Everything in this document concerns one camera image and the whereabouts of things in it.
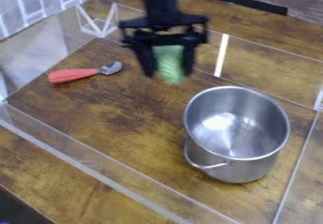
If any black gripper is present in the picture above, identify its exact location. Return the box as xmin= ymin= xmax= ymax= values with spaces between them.
xmin=118 ymin=12 xmax=209 ymax=78

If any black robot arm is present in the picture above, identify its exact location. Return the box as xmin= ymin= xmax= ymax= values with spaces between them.
xmin=118 ymin=0 xmax=209 ymax=78

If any clear acrylic enclosure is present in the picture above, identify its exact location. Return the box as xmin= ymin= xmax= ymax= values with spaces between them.
xmin=0 ymin=4 xmax=323 ymax=224

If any green bumpy gourd toy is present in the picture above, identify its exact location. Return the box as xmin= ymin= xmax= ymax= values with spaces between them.
xmin=152 ymin=45 xmax=184 ymax=84

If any red handled metal spoon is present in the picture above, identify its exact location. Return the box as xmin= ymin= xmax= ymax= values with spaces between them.
xmin=48 ymin=61 xmax=122 ymax=84

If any silver metal pot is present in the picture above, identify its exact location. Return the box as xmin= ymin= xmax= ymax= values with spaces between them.
xmin=182 ymin=86 xmax=289 ymax=183

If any black strip on table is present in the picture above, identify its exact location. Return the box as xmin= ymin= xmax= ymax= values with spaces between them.
xmin=220 ymin=0 xmax=288 ymax=16

